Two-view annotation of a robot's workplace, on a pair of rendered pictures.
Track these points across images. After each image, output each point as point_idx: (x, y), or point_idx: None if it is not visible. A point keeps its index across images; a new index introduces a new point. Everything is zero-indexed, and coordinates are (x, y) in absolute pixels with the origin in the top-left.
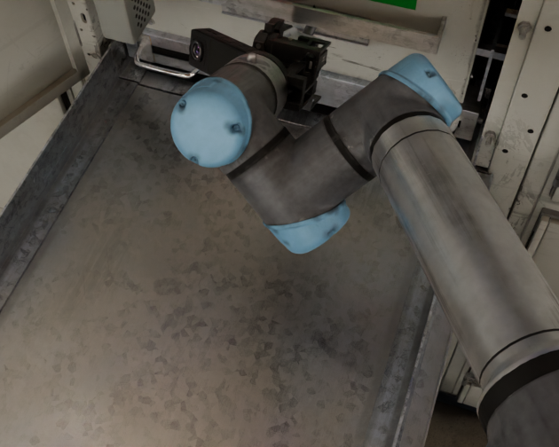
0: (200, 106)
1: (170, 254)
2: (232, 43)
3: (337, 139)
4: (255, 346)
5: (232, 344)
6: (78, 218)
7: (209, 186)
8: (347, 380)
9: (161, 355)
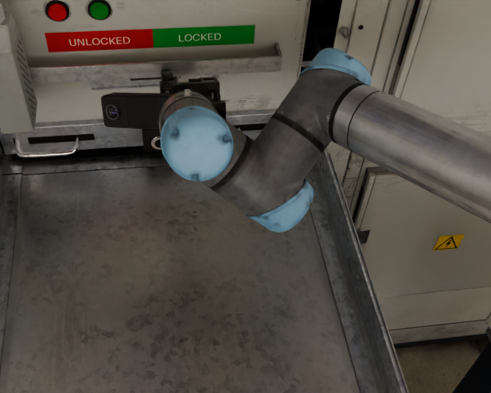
0: (194, 129)
1: (126, 296)
2: (148, 94)
3: (297, 126)
4: (234, 338)
5: (217, 345)
6: (27, 299)
7: (128, 232)
8: (317, 334)
9: (164, 378)
